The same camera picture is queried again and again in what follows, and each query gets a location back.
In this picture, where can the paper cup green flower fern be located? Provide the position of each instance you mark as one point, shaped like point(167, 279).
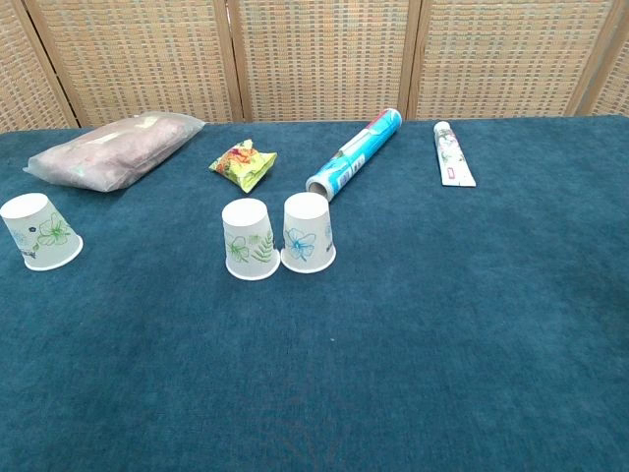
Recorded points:
point(248, 243)

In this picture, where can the blue cling film roll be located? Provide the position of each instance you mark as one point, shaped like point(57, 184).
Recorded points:
point(354, 155)

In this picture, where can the paper cup green blue flowers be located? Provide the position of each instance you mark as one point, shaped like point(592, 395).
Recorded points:
point(41, 236)

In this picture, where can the paper cup blue flower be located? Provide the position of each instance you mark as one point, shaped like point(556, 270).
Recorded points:
point(307, 236)

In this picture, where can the yellow snack packet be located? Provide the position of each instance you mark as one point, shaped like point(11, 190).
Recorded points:
point(243, 164)

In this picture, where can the plastic bag with pink cloth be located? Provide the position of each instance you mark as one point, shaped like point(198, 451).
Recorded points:
point(113, 152)

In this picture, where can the woven folding screen panel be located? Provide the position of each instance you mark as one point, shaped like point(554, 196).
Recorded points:
point(322, 59)
point(611, 74)
point(506, 59)
point(142, 59)
point(24, 74)

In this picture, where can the blue table cloth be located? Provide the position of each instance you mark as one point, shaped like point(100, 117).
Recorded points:
point(344, 344)

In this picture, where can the white floral toothpaste tube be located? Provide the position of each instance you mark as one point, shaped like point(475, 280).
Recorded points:
point(452, 155)

